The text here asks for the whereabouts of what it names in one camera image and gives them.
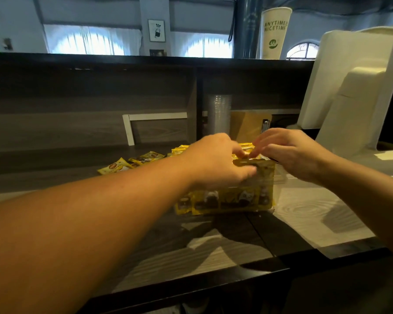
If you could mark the dark portrait picture frame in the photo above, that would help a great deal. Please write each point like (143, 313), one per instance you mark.
(158, 53)

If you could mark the row of packets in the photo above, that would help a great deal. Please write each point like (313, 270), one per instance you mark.
(229, 201)

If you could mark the clear plastic container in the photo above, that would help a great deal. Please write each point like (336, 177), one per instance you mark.
(278, 186)

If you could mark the dark curtain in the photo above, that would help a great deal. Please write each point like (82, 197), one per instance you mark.
(247, 27)

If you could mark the dark wall lamp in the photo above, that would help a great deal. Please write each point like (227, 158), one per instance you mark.
(8, 44)

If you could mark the pile of yellow sachets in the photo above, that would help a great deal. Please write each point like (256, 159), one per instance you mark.
(118, 166)

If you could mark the person's left forearm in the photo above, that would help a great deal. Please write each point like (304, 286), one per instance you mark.
(78, 238)

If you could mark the wrapped stack of clear cups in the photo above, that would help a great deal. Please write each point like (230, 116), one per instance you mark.
(219, 114)

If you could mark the person's left hand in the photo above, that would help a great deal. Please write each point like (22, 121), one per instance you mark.
(213, 163)

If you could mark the light picture frame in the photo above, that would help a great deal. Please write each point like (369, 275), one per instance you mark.
(156, 31)

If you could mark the brown clipboard with metal clip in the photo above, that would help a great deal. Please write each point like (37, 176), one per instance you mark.
(247, 125)

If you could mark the white angled bracket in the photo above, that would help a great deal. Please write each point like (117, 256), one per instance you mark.
(128, 130)

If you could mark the bright curtained window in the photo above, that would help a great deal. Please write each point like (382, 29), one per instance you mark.
(88, 42)
(204, 47)

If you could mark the person's right forearm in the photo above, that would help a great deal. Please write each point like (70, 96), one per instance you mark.
(370, 199)

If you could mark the white banner with green logo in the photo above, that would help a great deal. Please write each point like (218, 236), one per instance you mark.
(273, 35)

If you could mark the arched paned window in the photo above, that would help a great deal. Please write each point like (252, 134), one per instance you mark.
(303, 51)

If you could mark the person's right hand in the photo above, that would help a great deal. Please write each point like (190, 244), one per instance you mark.
(294, 153)

